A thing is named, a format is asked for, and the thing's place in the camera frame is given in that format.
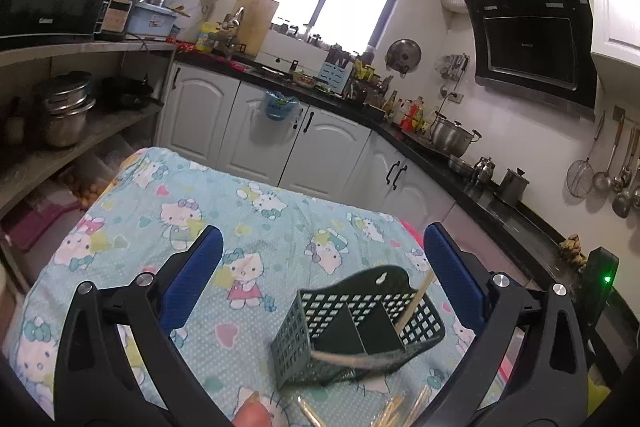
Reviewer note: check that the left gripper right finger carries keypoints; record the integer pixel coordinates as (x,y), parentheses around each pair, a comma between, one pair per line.
(526,365)

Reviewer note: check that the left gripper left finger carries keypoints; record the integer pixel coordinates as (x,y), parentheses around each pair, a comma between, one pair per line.
(94,384)

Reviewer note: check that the person left hand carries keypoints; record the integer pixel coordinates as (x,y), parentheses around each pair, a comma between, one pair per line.
(252,413)

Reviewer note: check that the green plastic utensil basket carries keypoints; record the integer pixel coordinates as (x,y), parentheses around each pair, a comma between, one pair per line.
(356,316)

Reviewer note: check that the dark metal kettle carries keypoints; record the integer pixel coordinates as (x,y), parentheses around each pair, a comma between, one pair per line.
(512,187)

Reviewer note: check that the hello kitty tablecloth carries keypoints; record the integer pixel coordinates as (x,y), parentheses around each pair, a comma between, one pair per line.
(275,243)

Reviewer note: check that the stainless steel stock pot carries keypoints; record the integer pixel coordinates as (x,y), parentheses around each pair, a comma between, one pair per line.
(449,137)

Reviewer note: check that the stacked steel pots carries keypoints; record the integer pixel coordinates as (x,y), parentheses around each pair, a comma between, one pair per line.
(64,102)

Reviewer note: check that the black range hood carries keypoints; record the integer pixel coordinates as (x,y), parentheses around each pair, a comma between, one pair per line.
(536,49)

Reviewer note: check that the blue hanging basket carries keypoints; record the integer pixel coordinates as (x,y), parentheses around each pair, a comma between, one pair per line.
(277,106)

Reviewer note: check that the hanging pot lid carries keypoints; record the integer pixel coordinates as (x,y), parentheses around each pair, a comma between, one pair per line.
(403,56)

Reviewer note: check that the blue knife block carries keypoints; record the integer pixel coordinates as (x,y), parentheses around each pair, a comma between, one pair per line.
(334,76)

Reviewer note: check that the wooden cutting board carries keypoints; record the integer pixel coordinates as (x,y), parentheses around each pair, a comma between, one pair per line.
(256,20)

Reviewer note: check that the hanging wire skimmer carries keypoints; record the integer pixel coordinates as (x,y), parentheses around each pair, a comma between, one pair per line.
(578,180)

